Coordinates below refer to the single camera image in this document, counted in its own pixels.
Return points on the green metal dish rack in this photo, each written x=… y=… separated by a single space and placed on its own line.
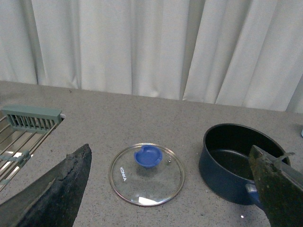
x=23 y=129

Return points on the dark blue saucepan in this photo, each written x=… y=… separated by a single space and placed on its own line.
x=224 y=161

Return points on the glass lid with blue knob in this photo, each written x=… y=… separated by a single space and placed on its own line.
x=146 y=174

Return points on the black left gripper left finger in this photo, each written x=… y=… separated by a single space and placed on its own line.
x=54 y=199

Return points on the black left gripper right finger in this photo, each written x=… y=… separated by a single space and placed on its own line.
x=279 y=188

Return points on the white curtain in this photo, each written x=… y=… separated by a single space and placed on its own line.
x=230 y=52

